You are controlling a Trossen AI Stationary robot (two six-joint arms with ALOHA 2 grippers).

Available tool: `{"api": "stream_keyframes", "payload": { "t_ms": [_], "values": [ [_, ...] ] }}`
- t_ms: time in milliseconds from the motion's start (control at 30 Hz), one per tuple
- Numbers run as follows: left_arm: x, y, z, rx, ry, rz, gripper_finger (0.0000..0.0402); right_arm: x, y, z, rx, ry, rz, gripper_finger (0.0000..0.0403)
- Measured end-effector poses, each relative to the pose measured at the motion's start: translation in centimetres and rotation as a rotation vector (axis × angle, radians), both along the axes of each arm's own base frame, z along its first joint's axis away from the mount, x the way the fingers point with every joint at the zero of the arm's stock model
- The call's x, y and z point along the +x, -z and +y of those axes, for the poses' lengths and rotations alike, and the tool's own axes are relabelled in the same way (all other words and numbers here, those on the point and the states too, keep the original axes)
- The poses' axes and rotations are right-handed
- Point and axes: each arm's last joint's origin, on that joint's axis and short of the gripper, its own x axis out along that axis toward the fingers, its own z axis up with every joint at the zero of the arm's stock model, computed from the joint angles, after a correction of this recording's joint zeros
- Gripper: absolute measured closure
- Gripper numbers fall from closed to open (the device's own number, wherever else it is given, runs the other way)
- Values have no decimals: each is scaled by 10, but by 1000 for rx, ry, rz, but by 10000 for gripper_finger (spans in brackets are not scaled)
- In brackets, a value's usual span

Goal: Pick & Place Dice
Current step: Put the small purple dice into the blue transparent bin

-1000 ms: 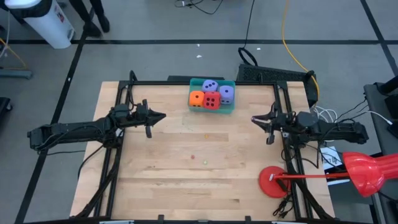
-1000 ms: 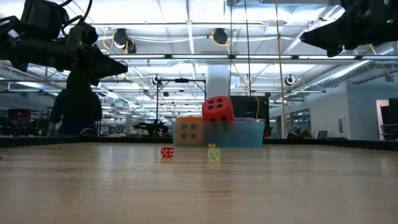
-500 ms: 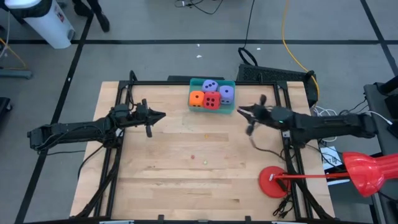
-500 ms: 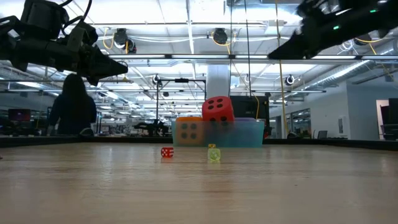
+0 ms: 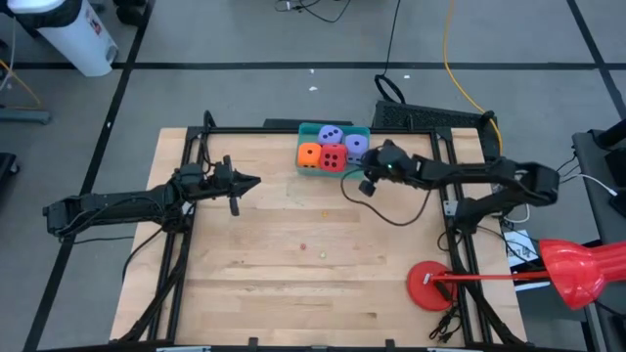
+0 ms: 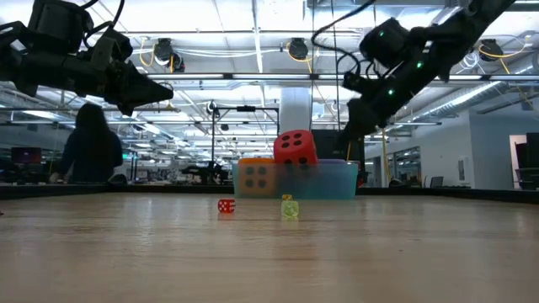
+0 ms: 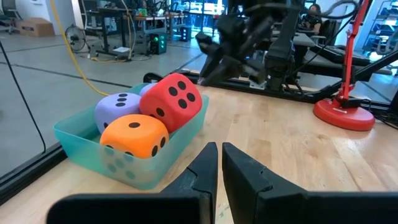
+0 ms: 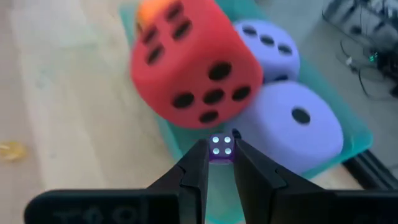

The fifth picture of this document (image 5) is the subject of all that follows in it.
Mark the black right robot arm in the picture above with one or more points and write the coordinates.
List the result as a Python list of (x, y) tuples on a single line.
[(489, 176)]

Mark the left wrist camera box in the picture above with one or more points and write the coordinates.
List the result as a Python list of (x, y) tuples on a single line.
[(190, 173)]

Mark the red desk lamp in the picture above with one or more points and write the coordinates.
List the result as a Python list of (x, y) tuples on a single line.
[(430, 288)]

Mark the purple foam die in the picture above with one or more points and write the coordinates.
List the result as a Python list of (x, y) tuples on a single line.
[(330, 134), (356, 145)]

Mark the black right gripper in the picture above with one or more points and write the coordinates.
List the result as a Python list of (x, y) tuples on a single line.
[(391, 163)]

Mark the printed white paper sheet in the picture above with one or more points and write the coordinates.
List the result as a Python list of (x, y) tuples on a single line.
[(518, 244)]

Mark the orange foam die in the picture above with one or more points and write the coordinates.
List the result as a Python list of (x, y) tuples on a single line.
[(309, 155)]

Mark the black side table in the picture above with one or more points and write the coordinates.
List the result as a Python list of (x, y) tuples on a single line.
[(594, 146)]

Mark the grey flat floor base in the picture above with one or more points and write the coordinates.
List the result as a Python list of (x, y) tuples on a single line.
[(24, 116)]

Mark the teal plastic bin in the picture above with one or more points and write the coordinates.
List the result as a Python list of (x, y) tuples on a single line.
[(305, 131)]

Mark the black metal table frame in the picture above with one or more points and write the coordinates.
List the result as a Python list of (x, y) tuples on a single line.
[(274, 130)]

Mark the red foam die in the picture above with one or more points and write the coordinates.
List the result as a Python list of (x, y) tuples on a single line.
[(333, 157)]

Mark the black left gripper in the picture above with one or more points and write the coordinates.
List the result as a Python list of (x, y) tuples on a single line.
[(215, 183)]

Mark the black floor equipment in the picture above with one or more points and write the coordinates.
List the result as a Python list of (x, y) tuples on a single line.
[(7, 166)]

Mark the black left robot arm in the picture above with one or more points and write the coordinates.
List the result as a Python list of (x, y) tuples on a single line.
[(112, 205)]

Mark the white trash can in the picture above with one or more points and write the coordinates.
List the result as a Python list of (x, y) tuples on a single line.
[(73, 34)]

